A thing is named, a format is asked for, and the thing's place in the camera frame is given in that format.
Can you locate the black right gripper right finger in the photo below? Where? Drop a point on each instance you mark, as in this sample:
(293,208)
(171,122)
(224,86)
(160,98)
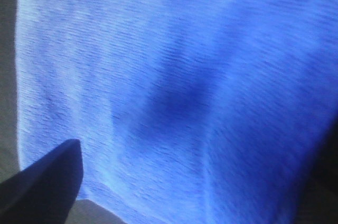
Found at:
(319,204)

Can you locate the blue microfiber towel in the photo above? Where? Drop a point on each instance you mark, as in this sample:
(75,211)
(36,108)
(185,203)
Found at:
(188,111)

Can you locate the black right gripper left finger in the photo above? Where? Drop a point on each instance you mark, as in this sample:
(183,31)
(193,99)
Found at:
(45,191)

